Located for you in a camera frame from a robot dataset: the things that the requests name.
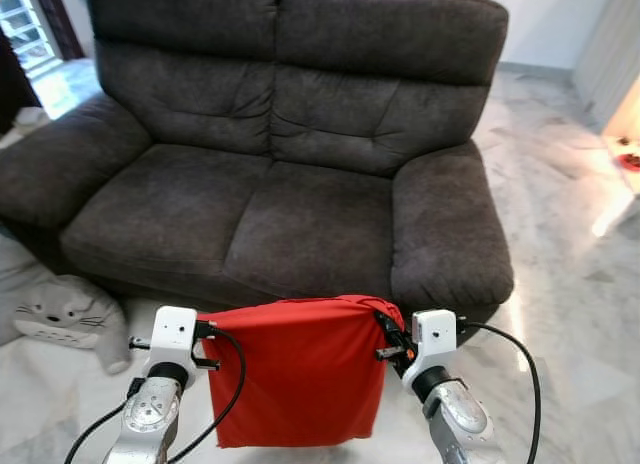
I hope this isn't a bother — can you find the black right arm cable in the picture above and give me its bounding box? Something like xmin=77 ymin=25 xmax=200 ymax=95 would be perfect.
xmin=456 ymin=320 xmax=542 ymax=464

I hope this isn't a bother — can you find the window with metal grille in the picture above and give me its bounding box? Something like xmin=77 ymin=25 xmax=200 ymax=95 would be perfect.
xmin=0 ymin=0 xmax=86 ymax=77

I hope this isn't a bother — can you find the grey cat shaped pillow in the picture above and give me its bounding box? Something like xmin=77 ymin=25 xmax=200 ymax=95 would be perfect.
xmin=12 ymin=274 xmax=131 ymax=375

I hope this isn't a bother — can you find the red pillow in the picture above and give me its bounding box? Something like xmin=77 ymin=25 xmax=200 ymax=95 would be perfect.
xmin=198 ymin=296 xmax=406 ymax=449

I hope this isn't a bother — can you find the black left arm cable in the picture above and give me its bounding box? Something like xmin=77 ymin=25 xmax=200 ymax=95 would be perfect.
xmin=165 ymin=324 xmax=248 ymax=464
xmin=65 ymin=402 xmax=133 ymax=464

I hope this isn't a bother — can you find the dark grey fabric sofa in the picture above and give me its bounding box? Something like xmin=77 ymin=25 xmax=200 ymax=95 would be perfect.
xmin=0 ymin=0 xmax=516 ymax=310

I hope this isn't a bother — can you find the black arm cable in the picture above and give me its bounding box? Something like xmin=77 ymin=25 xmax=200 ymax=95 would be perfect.
xmin=456 ymin=320 xmax=542 ymax=464
xmin=165 ymin=324 xmax=248 ymax=464
xmin=65 ymin=402 xmax=133 ymax=464

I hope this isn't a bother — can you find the light wooden cabinet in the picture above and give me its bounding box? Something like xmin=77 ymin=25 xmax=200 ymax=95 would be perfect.
xmin=572 ymin=0 xmax=640 ymax=135

